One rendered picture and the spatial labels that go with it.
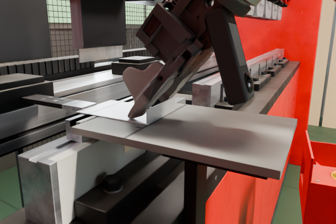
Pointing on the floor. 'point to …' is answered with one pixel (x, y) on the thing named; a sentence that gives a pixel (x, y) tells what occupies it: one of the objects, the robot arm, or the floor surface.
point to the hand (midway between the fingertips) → (149, 110)
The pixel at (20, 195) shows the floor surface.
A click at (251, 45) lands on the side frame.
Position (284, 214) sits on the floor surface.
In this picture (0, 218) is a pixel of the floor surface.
